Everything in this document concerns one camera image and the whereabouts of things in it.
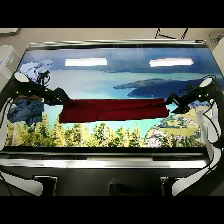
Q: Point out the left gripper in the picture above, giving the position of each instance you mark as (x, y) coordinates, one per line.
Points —
(61, 95)

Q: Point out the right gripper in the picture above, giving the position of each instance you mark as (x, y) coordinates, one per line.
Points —
(173, 100)

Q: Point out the dark red garment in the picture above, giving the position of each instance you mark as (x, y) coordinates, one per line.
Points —
(113, 110)

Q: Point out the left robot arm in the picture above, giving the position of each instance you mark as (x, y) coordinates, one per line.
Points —
(25, 87)

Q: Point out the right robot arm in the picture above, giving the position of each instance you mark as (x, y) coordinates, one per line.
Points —
(206, 100)

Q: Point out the pale blue garment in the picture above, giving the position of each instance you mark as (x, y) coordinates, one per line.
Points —
(35, 69)

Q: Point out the blue jeans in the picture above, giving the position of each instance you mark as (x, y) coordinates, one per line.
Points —
(25, 109)

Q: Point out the silver frame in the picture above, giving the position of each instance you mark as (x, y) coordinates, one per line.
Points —
(100, 162)

